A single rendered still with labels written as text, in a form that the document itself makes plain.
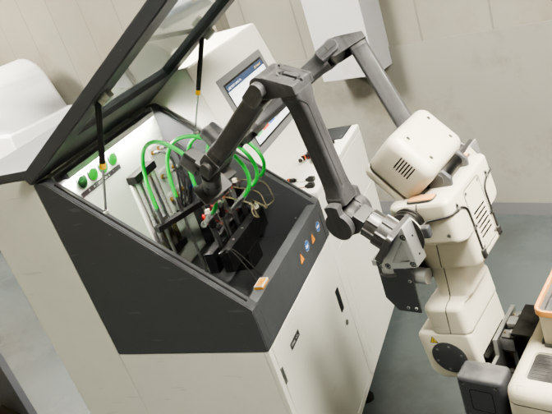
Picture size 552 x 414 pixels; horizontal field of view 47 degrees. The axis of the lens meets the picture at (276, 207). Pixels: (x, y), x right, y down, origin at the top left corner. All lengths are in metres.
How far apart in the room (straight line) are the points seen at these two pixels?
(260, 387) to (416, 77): 2.28
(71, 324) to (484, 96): 2.48
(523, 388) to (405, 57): 2.53
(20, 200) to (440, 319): 1.31
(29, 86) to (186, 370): 3.90
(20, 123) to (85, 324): 3.47
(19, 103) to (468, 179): 4.47
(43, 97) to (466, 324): 4.55
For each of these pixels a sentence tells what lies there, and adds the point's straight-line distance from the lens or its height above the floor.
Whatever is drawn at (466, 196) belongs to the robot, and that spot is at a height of 1.20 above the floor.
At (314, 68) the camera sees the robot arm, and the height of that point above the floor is 1.50.
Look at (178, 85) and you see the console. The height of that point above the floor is 1.50.
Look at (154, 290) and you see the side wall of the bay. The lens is 2.03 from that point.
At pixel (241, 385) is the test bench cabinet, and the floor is 0.66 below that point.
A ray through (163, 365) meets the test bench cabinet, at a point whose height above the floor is 0.74.
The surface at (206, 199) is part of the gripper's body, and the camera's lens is 1.92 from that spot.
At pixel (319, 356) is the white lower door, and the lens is 2.35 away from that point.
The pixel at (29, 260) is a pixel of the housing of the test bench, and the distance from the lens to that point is 2.27.
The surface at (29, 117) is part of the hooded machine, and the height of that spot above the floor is 1.13.
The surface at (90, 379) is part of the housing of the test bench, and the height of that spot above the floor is 0.68.
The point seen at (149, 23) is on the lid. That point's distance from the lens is 1.61.
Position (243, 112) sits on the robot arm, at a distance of 1.58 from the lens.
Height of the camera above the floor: 1.93
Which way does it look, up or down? 23 degrees down
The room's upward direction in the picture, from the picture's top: 19 degrees counter-clockwise
